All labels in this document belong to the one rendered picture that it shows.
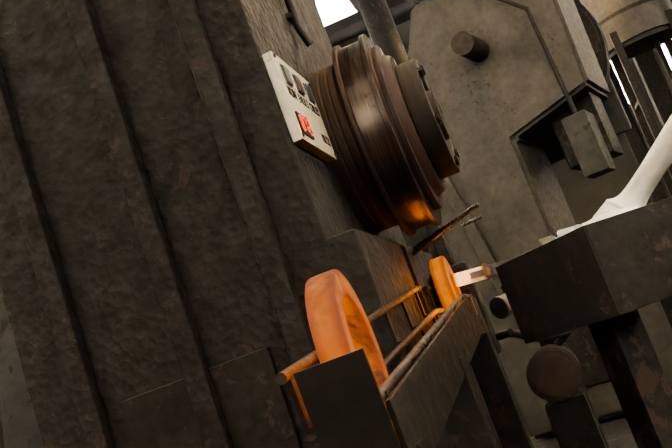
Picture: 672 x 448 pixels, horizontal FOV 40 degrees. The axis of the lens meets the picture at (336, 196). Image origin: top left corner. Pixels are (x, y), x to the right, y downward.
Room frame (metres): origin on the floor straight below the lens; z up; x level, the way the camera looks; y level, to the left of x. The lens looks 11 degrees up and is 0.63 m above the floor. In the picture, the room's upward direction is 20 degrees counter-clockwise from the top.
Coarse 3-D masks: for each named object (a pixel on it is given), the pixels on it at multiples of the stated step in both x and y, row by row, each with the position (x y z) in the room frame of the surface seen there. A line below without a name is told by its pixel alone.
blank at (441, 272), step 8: (440, 256) 2.04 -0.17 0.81; (432, 264) 2.02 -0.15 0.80; (440, 264) 2.01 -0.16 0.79; (448, 264) 2.09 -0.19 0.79; (432, 272) 2.00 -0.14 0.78; (440, 272) 2.00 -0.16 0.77; (448, 272) 2.04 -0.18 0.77; (440, 280) 1.99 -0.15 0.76; (448, 280) 1.99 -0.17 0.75; (440, 288) 1.99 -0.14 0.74; (448, 288) 1.99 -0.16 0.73; (456, 288) 2.09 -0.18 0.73; (440, 296) 1.99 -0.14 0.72; (448, 296) 1.99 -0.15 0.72; (456, 296) 2.02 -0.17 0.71; (448, 304) 2.00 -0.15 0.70
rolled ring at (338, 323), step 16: (336, 272) 0.98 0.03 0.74; (320, 288) 0.94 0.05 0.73; (336, 288) 0.95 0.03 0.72; (352, 288) 1.04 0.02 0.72; (320, 304) 0.92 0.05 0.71; (336, 304) 0.92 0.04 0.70; (352, 304) 1.02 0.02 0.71; (320, 320) 0.91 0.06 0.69; (336, 320) 0.91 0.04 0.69; (352, 320) 1.04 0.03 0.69; (368, 320) 1.07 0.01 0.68; (320, 336) 0.91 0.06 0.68; (336, 336) 0.91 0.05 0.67; (352, 336) 1.05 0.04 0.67; (368, 336) 1.05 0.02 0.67; (320, 352) 0.91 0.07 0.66; (336, 352) 0.90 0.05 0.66; (368, 352) 1.05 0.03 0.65; (384, 368) 1.06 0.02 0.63
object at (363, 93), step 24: (360, 48) 1.89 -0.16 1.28; (360, 72) 1.86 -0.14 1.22; (360, 96) 1.85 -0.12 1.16; (360, 120) 1.85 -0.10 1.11; (384, 120) 1.83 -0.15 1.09; (384, 144) 1.85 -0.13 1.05; (384, 168) 1.87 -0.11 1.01; (408, 168) 1.86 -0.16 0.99; (408, 192) 1.91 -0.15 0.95; (408, 216) 1.98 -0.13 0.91; (432, 216) 1.98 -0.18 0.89
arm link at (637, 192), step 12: (660, 132) 2.01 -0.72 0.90; (660, 144) 2.00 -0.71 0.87; (648, 156) 2.04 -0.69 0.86; (660, 156) 2.02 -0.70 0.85; (648, 168) 2.05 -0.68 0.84; (660, 168) 2.04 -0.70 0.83; (636, 180) 2.08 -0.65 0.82; (648, 180) 2.07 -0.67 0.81; (624, 192) 2.10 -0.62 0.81; (636, 192) 2.08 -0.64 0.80; (648, 192) 2.09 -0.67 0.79; (612, 204) 2.09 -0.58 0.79; (624, 204) 2.08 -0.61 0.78; (636, 204) 2.09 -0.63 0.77
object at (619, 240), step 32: (608, 224) 1.35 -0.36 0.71; (640, 224) 1.38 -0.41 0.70; (544, 256) 1.44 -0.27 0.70; (576, 256) 1.37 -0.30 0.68; (608, 256) 1.34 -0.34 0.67; (640, 256) 1.37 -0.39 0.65; (512, 288) 1.55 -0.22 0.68; (544, 288) 1.47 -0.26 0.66; (576, 288) 1.40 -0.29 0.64; (608, 288) 1.34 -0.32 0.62; (640, 288) 1.36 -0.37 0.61; (544, 320) 1.50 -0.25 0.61; (576, 320) 1.43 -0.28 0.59; (608, 320) 1.48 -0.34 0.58; (640, 320) 1.50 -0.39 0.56; (608, 352) 1.51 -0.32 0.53; (640, 352) 1.49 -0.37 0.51; (640, 384) 1.48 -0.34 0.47; (640, 416) 1.50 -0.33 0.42
